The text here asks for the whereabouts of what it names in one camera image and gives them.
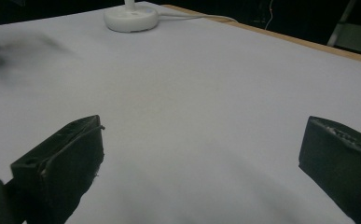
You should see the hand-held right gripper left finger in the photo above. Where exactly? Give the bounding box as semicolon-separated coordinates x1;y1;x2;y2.
10;114;105;224

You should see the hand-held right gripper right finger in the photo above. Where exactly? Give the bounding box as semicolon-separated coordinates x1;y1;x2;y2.
298;116;361;224

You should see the metal stand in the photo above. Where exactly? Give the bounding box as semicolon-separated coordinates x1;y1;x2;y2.
326;0;361;57

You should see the white lamp base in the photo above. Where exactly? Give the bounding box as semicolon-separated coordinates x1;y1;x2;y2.
103;0;160;34

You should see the thin hanging cable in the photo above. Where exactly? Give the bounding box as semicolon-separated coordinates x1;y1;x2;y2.
264;0;275;31

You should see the white lamp cable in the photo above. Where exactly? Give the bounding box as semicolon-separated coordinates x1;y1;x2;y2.
157;12;239;23

